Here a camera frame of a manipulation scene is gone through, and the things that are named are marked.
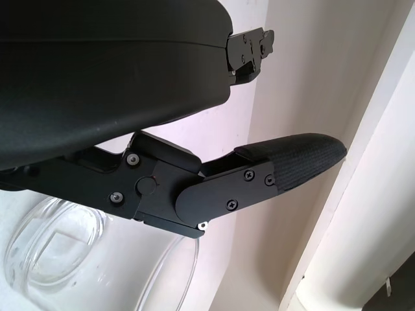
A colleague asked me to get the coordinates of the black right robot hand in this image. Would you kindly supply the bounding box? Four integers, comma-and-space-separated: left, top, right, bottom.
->
0, 0, 348, 240

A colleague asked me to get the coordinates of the clear plastic cup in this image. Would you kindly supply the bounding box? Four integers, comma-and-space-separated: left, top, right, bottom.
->
0, 195, 201, 311

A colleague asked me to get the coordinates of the white rounded wall column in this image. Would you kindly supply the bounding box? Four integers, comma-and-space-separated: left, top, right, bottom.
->
285, 69, 415, 311

